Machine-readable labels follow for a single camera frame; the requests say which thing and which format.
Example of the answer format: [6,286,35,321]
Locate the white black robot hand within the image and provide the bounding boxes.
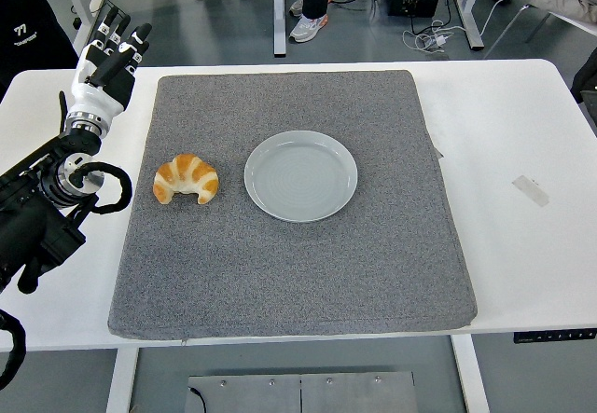
[68,6,154,120]

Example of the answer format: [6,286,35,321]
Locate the golden croissant bread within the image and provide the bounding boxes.
[152,153,221,206]

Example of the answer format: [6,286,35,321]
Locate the grey round plate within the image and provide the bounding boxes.
[243,130,359,224]

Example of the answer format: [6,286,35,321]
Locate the grey metal plate with screws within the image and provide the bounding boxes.
[186,370,419,413]

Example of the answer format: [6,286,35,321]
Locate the person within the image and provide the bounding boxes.
[0,0,79,89]

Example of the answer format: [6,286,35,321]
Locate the grey fabric mat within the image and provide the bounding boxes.
[106,68,479,342]

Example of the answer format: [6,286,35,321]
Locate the white table leg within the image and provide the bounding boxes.
[105,347,140,413]
[450,336,491,413]

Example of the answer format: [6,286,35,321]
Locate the grey chair legs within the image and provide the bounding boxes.
[482,5,551,59]

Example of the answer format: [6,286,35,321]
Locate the grey tape strip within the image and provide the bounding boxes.
[511,174,550,208]

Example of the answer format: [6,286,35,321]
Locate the black bag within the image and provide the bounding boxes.
[569,47,597,104]

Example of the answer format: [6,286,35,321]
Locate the black table control panel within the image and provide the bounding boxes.
[513,330,597,344]

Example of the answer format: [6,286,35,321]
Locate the thin black cable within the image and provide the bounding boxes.
[187,387,207,413]

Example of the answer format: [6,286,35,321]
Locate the white charger cable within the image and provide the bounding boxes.
[401,20,456,53]

